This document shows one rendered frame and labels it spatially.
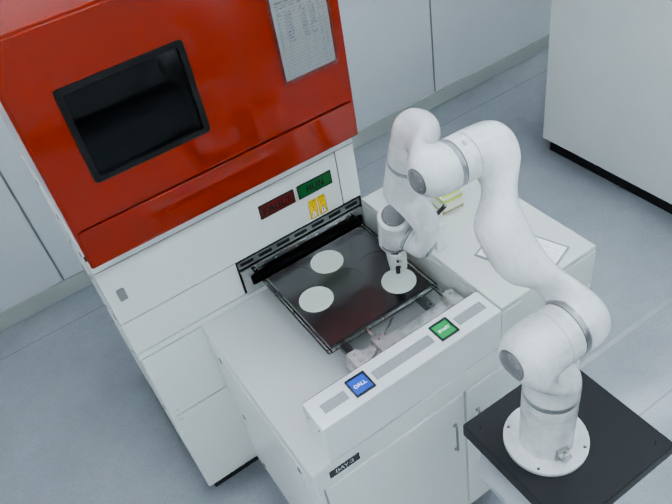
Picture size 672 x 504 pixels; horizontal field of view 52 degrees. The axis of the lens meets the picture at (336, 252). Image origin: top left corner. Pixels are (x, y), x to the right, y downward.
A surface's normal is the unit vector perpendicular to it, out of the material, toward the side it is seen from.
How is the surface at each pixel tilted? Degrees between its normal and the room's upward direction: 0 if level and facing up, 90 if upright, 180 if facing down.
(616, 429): 1
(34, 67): 90
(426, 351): 0
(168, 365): 90
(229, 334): 0
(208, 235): 90
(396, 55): 90
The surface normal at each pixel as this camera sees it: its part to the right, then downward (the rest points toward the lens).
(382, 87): 0.55, 0.51
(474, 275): -0.15, -0.73
